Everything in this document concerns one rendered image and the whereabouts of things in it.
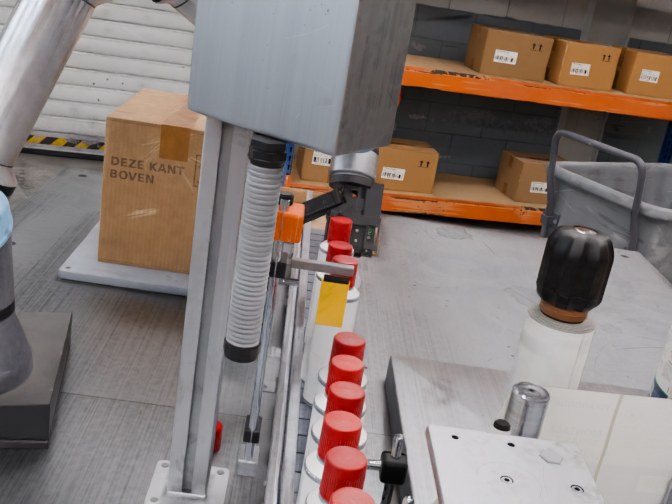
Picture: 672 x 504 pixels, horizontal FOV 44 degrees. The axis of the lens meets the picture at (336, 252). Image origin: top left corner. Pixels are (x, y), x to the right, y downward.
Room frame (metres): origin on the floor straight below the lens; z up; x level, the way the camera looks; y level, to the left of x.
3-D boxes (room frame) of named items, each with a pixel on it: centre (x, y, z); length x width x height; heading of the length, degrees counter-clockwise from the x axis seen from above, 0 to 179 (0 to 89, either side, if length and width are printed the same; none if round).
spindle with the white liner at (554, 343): (0.96, -0.29, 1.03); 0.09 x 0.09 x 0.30
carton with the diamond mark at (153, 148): (1.54, 0.32, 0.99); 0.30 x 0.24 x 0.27; 4
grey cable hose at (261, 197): (0.70, 0.07, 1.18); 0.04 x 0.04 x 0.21
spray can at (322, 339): (0.98, -0.01, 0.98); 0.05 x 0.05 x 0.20
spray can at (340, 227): (1.14, 0.00, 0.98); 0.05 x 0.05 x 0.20
